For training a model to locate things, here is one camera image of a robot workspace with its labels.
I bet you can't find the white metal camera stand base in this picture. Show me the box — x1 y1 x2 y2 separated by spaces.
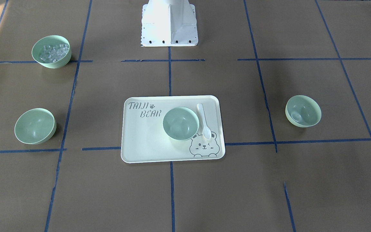
140 0 199 47

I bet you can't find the cream bear print tray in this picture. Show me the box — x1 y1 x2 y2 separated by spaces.
121 95 225 163

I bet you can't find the green bowl with ice cubes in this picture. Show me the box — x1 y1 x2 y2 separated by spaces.
32 35 72 69

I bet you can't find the green bowl front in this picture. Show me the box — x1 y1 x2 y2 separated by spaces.
14 108 57 144
285 95 321 128

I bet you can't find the white plastic spoon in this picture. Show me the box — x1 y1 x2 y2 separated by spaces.
197 103 212 140

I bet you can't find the green bowl on tray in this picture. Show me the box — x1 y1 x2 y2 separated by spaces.
162 107 200 141

